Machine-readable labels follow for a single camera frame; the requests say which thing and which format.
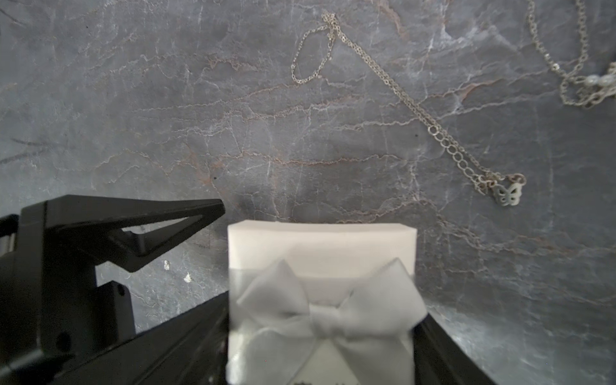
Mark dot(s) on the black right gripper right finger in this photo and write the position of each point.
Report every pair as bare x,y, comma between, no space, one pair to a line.
440,361

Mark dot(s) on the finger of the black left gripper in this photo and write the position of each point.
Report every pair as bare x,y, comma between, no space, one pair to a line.
128,233

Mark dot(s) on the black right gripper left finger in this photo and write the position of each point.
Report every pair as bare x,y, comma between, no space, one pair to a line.
188,349

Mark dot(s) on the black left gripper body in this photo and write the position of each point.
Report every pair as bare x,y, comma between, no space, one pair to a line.
53,313

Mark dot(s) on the white bow jewelry box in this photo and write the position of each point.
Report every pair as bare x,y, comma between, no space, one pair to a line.
322,304

